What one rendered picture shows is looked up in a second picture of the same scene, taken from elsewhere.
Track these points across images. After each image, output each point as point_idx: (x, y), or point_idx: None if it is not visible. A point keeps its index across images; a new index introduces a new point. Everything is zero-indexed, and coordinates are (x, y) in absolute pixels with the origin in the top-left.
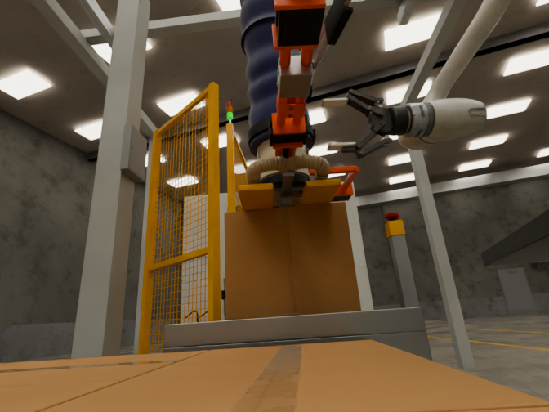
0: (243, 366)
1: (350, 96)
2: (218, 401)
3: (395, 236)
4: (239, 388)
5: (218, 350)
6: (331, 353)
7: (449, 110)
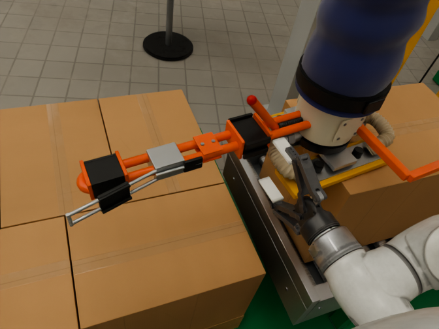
0: (148, 233)
1: (294, 164)
2: (87, 252)
3: None
4: (103, 250)
5: (220, 189)
6: (187, 260)
7: (332, 291)
